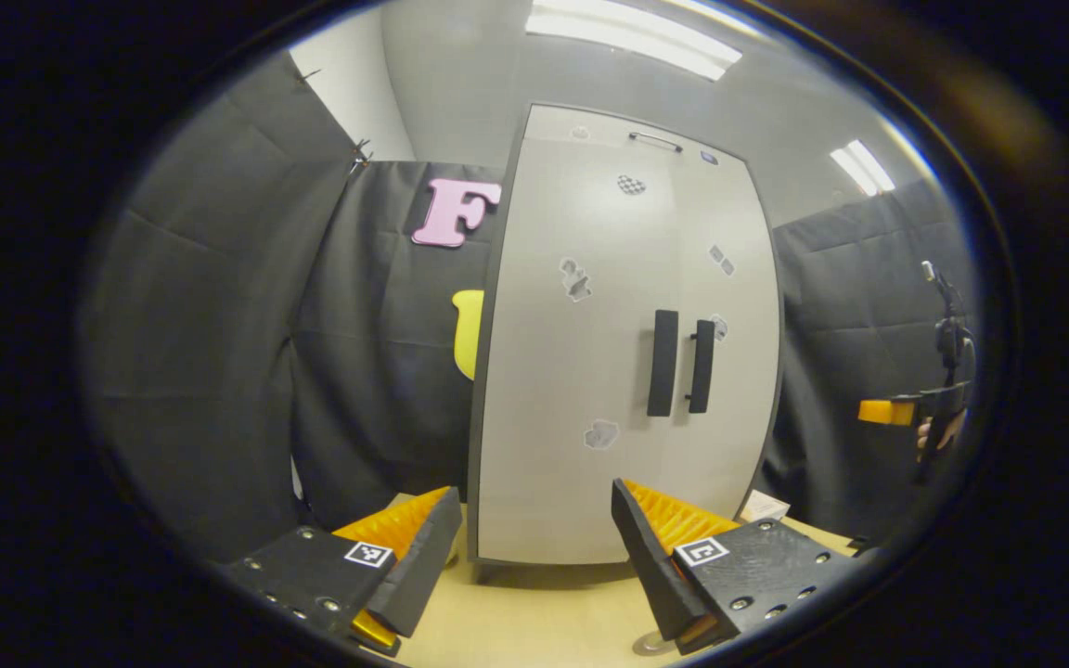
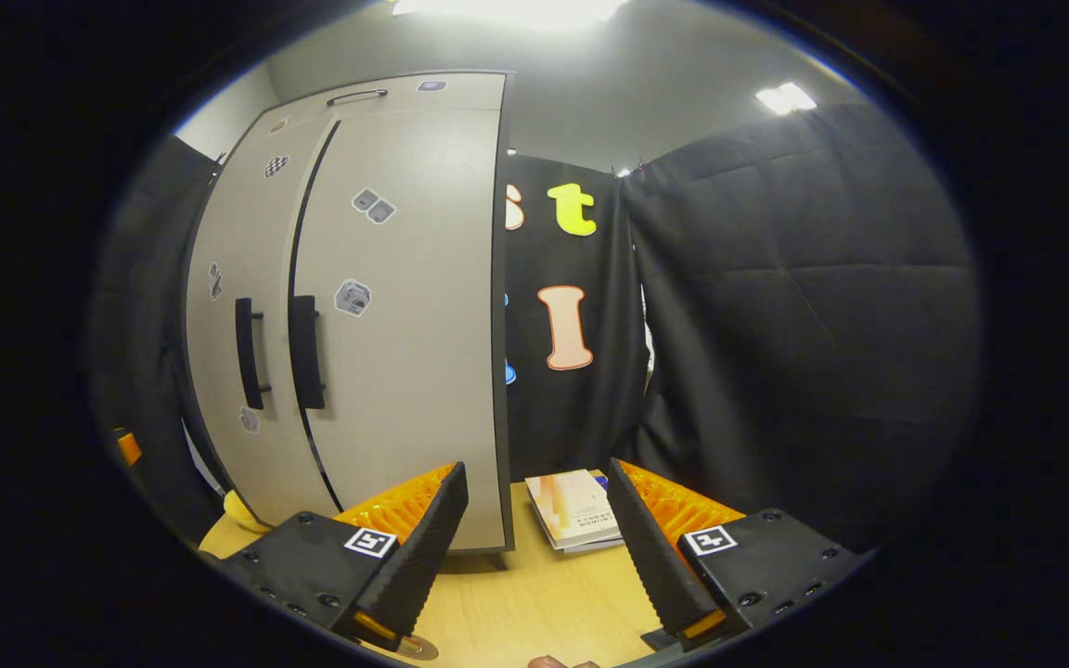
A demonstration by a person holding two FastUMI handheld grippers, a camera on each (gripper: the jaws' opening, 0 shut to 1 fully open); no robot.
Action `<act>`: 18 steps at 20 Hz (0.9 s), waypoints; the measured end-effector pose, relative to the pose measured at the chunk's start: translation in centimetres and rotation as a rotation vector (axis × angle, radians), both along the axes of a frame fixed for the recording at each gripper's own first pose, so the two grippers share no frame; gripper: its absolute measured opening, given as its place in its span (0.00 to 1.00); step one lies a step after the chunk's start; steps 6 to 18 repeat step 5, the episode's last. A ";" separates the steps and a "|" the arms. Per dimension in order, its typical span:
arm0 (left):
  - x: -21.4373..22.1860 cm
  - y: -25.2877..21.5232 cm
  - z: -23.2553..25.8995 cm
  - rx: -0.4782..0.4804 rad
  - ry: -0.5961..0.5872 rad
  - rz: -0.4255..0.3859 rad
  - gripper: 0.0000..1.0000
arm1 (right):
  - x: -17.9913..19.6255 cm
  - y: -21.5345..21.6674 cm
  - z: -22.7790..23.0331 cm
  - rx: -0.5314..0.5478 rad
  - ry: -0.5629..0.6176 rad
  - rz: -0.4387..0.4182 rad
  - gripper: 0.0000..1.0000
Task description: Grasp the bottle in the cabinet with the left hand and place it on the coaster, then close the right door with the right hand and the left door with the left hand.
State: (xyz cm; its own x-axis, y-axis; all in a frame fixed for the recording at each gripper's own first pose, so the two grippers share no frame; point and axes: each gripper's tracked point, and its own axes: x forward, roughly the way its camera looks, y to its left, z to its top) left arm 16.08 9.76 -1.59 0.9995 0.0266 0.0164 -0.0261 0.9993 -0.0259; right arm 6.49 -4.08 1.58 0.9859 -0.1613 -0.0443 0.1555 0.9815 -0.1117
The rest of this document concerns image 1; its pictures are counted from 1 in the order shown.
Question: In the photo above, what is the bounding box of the white cardboard box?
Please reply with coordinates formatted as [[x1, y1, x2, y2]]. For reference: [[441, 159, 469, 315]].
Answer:
[[737, 489, 791, 523]]

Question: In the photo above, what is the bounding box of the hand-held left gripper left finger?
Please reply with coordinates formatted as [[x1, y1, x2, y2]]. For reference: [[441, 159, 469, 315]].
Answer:
[[219, 484, 464, 658]]

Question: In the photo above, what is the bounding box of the white and grey cabinet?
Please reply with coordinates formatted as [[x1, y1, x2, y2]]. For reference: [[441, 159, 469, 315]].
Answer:
[[467, 102, 784, 584]]

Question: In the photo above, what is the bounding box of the long ceiling light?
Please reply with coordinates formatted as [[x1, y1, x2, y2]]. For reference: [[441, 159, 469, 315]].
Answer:
[[525, 0, 744, 82]]

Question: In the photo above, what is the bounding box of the black door handle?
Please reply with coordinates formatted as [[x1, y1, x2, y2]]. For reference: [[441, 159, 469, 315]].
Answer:
[[647, 310, 679, 418], [686, 320, 715, 415]]

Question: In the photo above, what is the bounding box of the small ceiling light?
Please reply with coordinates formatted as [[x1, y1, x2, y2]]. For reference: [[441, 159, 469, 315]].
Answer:
[[830, 139, 895, 198]]

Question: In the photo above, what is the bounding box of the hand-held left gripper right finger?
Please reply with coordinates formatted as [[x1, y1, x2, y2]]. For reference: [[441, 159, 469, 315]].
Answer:
[[611, 478, 860, 655]]

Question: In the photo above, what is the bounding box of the black backdrop cloth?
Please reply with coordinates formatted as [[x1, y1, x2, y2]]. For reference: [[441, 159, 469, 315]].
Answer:
[[80, 51, 976, 562]]

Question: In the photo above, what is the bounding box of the white cabinet door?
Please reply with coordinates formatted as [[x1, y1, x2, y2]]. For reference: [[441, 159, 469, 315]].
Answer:
[[672, 153, 782, 525], [477, 137, 686, 565]]

